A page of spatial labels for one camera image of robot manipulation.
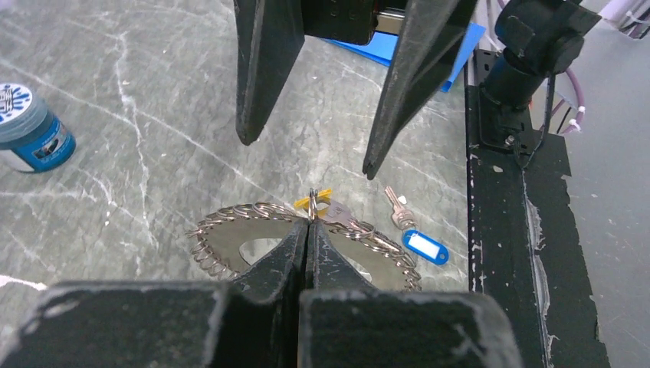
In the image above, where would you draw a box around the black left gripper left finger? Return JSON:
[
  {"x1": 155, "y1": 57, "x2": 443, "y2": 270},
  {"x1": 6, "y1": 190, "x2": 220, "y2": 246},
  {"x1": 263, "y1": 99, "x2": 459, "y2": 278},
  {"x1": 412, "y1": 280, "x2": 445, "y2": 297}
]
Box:
[{"x1": 1, "y1": 219, "x2": 309, "y2": 367}]

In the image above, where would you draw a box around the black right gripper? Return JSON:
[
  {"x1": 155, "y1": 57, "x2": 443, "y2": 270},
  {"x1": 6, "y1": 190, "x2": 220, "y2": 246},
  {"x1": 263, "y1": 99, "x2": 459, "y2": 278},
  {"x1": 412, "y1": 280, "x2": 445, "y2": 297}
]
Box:
[{"x1": 234, "y1": 0, "x2": 477, "y2": 180}]

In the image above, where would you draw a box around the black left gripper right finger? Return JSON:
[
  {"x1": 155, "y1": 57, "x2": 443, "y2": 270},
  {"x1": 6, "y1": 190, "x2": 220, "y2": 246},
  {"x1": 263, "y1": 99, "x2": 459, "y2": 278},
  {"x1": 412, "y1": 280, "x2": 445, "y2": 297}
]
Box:
[{"x1": 298, "y1": 220, "x2": 524, "y2": 367}]

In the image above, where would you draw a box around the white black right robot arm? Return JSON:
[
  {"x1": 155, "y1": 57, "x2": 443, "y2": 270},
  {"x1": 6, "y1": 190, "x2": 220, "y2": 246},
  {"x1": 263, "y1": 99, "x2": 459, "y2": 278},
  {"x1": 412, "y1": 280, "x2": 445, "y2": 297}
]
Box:
[{"x1": 234, "y1": 1, "x2": 599, "y2": 179}]

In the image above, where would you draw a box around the blue round jar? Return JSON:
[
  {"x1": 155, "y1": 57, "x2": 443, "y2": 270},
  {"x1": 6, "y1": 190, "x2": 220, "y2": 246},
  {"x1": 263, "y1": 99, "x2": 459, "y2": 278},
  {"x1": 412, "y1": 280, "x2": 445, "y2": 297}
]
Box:
[{"x1": 1, "y1": 82, "x2": 77, "y2": 173}]

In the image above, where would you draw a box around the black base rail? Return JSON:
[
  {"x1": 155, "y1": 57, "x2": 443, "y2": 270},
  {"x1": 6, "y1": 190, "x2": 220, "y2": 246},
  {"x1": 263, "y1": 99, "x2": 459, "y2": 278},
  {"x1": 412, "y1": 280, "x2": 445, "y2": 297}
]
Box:
[{"x1": 465, "y1": 50, "x2": 609, "y2": 367}]

